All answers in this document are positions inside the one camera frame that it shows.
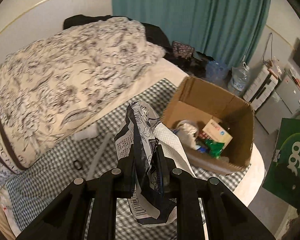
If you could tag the teal curtain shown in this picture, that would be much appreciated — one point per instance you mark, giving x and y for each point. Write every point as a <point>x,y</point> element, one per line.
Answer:
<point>227,30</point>

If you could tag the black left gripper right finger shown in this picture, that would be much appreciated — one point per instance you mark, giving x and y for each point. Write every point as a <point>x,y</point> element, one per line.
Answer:
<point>206,209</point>

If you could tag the floral cream duvet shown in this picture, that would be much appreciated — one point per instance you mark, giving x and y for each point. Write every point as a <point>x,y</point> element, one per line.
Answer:
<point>51,87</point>

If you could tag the white plastic strip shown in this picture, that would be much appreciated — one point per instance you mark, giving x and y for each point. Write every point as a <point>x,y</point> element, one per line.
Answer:
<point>97,157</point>

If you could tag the beige small box in carton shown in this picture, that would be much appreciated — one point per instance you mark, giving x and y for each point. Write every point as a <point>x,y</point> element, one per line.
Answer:
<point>212,130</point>

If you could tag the green foil packet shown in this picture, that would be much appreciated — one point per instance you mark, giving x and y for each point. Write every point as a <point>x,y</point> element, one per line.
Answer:
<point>215,148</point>

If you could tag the white drawer cabinet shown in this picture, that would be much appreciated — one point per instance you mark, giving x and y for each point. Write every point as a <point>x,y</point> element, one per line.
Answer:
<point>261,88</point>

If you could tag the clear plastic wrapper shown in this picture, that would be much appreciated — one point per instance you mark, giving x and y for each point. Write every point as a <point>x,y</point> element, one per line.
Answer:
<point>6,205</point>

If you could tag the large clear water jug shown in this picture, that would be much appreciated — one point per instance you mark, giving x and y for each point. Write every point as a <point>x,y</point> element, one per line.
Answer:
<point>239,79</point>

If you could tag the brown cardboard box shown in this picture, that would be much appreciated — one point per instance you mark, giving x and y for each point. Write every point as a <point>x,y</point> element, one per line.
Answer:
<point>199,101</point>

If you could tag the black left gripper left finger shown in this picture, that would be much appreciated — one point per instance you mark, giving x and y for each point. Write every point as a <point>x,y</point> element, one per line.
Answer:
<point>86,209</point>

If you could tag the blue water bottle pack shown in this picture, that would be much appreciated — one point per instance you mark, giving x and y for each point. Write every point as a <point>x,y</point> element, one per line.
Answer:
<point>216,72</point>

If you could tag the black white snack bag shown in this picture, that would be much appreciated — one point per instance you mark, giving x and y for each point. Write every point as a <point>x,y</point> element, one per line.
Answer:
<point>143,131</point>

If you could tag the silver mini fridge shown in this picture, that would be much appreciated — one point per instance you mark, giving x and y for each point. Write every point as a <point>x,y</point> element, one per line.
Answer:
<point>283,102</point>

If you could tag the crumpled white tissue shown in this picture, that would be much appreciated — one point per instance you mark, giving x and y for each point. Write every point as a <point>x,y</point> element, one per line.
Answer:
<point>187,132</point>

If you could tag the green printed carton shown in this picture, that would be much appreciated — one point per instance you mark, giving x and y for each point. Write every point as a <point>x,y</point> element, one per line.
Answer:
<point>283,176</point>

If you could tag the small white bottle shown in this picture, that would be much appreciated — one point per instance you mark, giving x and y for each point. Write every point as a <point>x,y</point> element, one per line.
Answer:
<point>87,133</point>

